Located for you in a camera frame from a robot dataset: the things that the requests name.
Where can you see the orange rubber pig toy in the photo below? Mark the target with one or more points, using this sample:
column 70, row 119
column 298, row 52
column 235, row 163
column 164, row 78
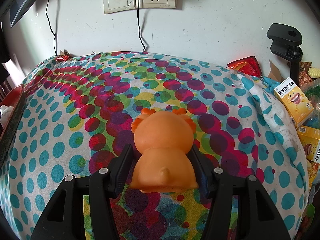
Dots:
column 163, row 138

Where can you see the yellow cartoon box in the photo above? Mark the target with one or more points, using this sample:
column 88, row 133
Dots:
column 295, row 101
column 310, row 139

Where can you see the white towel sock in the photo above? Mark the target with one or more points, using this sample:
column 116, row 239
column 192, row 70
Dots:
column 5, row 115

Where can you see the red candy wrapper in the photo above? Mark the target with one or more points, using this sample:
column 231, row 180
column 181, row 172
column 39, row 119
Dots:
column 63, row 56

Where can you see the round red tray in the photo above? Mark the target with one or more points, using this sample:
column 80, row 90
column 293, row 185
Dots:
column 15, row 98

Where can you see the red snack packet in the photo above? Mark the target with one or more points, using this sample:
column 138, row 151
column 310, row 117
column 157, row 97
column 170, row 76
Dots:
column 248, row 65

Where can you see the black clamp mount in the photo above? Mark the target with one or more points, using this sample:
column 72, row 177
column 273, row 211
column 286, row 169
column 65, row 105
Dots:
column 286, row 41

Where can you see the colourful polka dot cloth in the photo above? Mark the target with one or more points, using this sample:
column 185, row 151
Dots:
column 78, row 116

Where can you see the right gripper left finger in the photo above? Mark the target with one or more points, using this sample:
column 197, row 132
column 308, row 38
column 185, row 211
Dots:
column 63, row 216

